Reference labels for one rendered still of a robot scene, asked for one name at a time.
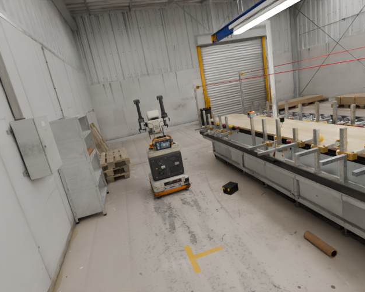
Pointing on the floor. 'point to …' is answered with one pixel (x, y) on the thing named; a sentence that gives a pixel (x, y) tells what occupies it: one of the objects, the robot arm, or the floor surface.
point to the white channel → (267, 43)
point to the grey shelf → (79, 165)
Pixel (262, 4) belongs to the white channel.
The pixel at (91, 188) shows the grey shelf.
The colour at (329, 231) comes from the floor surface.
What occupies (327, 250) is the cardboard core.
